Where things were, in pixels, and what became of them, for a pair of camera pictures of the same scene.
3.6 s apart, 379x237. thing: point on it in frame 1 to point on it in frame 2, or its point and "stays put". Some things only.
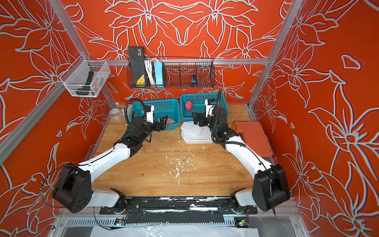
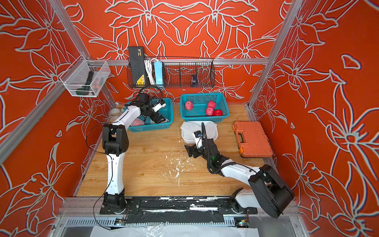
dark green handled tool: x=85 y=90 stays put
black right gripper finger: x=197 y=118 to x=193 y=150
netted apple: x=188 y=105 stays put
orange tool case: x=254 y=137 stays put
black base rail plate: x=176 y=210 stays put
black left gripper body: x=154 y=127 to x=150 y=112
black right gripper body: x=210 y=123 to x=203 y=152
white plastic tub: x=194 y=134 stays put
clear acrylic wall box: x=86 y=78 stays put
